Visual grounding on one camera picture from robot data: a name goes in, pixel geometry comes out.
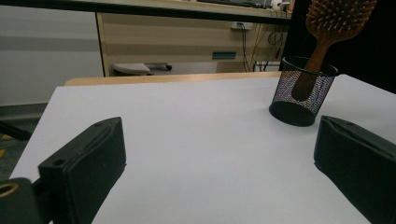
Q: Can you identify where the dark desk drawer handle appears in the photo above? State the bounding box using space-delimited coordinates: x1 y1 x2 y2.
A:
211 50 237 61

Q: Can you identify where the beige wooden desk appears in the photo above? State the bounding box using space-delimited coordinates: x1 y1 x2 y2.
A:
95 0 293 77

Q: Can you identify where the white table sheet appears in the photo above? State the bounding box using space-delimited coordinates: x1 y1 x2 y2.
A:
8 74 396 224

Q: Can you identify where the dark keyboard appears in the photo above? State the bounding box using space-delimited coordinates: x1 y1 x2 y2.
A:
195 0 267 9

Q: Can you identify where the white cabinet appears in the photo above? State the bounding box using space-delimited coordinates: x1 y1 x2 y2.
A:
0 5 106 107

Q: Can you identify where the black metal stand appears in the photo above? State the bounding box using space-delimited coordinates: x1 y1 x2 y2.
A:
0 119 34 142

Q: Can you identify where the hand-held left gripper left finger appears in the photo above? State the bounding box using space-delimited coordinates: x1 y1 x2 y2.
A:
37 116 127 224

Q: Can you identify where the white wall socket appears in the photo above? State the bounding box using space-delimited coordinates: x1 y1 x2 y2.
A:
230 21 254 31

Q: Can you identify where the wooden paddle hairbrush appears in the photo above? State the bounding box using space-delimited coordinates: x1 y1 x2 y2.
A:
290 0 378 103

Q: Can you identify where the bundle of desk cables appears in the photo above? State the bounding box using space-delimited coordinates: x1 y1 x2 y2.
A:
236 21 289 73

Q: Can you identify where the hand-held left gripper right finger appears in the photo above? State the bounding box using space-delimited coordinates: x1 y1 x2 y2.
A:
313 115 396 224

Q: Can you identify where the light wooden table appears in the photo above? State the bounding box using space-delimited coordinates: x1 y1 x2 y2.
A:
64 71 282 88

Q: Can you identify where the black mesh cup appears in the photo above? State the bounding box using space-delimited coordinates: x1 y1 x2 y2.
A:
268 55 340 128

